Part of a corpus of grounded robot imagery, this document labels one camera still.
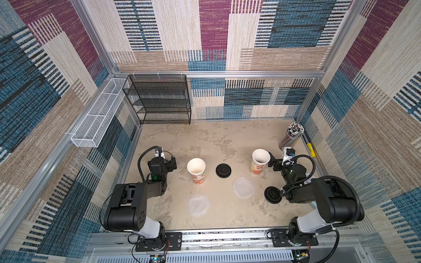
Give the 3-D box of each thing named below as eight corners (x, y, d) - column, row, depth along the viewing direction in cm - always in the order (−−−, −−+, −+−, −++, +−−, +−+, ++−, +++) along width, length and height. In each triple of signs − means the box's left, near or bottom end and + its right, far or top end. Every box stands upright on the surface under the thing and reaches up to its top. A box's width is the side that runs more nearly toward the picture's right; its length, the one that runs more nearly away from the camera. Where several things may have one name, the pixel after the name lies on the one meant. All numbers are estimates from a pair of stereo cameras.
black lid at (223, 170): (215, 178, 95) (215, 176, 93) (215, 165, 100) (215, 163, 98) (231, 178, 95) (231, 176, 93) (230, 165, 100) (230, 163, 98)
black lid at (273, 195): (266, 204, 86) (267, 202, 84) (262, 188, 91) (263, 186, 89) (282, 204, 86) (283, 202, 84) (278, 188, 91) (279, 186, 89)
